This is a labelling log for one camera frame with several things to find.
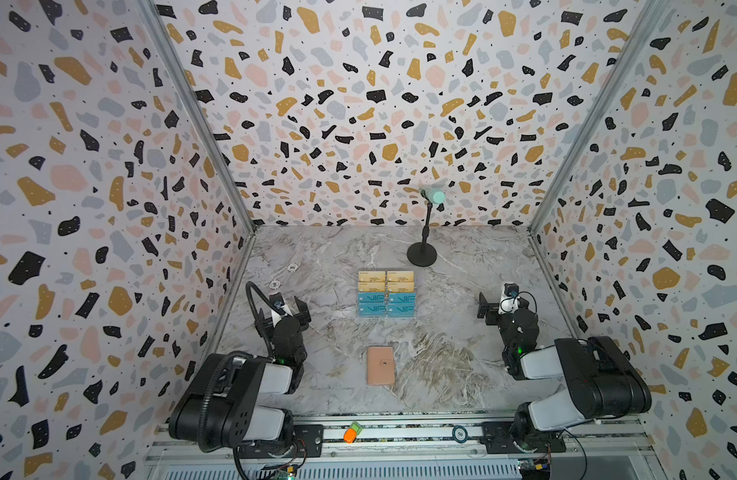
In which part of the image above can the orange green small tool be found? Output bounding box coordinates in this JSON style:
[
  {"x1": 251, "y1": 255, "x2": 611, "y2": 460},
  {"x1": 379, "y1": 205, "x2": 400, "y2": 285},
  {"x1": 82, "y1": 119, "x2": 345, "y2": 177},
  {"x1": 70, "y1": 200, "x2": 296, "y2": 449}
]
[{"x1": 344, "y1": 422, "x2": 364, "y2": 444}]

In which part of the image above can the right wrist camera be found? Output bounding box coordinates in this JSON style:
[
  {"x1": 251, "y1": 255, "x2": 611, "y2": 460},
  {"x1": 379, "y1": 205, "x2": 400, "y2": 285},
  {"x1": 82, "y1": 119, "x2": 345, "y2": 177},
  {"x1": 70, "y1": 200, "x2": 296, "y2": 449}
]
[{"x1": 499, "y1": 282, "x2": 520, "y2": 313}]

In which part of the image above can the gold card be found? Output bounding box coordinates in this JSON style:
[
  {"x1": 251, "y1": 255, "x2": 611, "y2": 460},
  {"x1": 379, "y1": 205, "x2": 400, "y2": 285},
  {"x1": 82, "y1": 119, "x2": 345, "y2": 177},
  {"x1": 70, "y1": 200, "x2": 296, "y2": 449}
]
[
  {"x1": 358, "y1": 270, "x2": 386, "y2": 283},
  {"x1": 386, "y1": 282, "x2": 415, "y2": 293},
  {"x1": 386, "y1": 270, "x2": 414, "y2": 283},
  {"x1": 358, "y1": 282, "x2": 386, "y2": 293}
]

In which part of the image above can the black microphone stand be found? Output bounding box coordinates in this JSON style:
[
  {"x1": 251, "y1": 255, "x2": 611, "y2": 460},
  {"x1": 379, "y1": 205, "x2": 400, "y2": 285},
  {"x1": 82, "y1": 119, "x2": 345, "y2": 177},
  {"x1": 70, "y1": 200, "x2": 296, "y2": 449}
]
[{"x1": 406, "y1": 201, "x2": 437, "y2": 267}]

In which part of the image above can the mint green microphone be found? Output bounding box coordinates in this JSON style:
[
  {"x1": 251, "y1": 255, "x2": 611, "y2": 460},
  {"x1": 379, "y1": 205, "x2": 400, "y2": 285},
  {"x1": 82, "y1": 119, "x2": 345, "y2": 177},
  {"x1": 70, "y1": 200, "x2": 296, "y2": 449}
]
[{"x1": 420, "y1": 188, "x2": 446, "y2": 205}]

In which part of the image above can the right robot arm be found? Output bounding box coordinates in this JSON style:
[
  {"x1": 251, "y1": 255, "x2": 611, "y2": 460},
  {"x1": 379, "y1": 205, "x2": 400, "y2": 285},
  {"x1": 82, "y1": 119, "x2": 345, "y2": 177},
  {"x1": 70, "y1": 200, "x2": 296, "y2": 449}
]
[{"x1": 477, "y1": 283, "x2": 652, "y2": 453}]

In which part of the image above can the gold card back right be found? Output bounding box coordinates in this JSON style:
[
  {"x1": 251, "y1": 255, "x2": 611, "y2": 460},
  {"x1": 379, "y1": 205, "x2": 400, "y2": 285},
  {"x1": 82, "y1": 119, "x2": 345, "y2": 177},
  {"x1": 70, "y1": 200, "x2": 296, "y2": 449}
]
[{"x1": 386, "y1": 270, "x2": 414, "y2": 283}]

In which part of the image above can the pink leather card holder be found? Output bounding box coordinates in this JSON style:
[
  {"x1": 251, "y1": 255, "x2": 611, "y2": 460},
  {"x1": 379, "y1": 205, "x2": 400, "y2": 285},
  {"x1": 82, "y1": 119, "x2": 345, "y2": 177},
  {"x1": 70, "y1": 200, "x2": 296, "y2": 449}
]
[{"x1": 366, "y1": 346, "x2": 395, "y2": 386}]

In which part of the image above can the clear acrylic card stand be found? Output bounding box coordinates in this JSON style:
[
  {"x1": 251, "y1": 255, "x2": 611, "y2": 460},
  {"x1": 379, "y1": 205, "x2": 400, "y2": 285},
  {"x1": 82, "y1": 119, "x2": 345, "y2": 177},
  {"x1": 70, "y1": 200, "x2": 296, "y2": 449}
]
[{"x1": 358, "y1": 270, "x2": 417, "y2": 319}]

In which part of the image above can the gold card back left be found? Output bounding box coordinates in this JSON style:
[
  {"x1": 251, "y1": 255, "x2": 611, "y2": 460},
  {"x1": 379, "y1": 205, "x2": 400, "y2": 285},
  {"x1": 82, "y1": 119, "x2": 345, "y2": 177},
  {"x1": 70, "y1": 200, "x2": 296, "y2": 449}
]
[{"x1": 358, "y1": 270, "x2": 386, "y2": 283}]

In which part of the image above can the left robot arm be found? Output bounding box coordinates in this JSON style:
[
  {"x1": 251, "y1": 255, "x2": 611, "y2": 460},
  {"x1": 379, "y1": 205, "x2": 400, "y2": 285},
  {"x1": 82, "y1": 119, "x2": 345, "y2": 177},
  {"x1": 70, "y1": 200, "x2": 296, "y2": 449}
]
[{"x1": 168, "y1": 294, "x2": 312, "y2": 458}]

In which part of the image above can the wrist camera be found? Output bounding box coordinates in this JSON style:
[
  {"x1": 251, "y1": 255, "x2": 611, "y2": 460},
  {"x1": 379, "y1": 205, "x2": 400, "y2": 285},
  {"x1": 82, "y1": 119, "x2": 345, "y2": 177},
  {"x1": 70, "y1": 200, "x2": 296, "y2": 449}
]
[
  {"x1": 270, "y1": 292, "x2": 292, "y2": 319},
  {"x1": 499, "y1": 282, "x2": 520, "y2": 313}
]

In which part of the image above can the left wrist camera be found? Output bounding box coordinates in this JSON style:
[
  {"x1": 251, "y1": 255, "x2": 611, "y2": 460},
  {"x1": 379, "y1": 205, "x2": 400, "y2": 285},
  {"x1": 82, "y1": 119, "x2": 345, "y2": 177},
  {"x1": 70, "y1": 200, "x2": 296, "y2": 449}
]
[{"x1": 270, "y1": 292, "x2": 292, "y2": 319}]

